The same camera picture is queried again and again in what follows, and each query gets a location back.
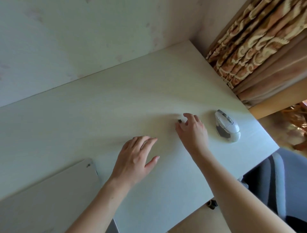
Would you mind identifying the person's left hand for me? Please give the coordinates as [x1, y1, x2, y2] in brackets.
[109, 135, 161, 188]

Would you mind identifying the person's right hand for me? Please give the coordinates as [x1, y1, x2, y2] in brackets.
[175, 113, 209, 157]

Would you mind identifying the white grey computer mouse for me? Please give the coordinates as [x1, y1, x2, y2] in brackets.
[214, 109, 241, 143]

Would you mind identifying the silver laptop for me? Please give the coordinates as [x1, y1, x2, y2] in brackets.
[0, 158, 120, 233]

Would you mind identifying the person's right forearm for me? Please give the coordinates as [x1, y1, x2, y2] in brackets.
[195, 149, 297, 233]

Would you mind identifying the person's left forearm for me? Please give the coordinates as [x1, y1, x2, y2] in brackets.
[66, 177, 135, 233]

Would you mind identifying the white desk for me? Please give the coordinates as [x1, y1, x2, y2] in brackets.
[0, 39, 280, 233]

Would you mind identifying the grey office chair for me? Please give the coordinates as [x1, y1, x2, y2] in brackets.
[207, 148, 307, 233]

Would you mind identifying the brown patterned curtain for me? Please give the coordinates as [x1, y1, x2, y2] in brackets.
[205, 0, 307, 108]

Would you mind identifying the wooden door frame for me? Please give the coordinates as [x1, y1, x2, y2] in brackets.
[248, 76, 307, 120]

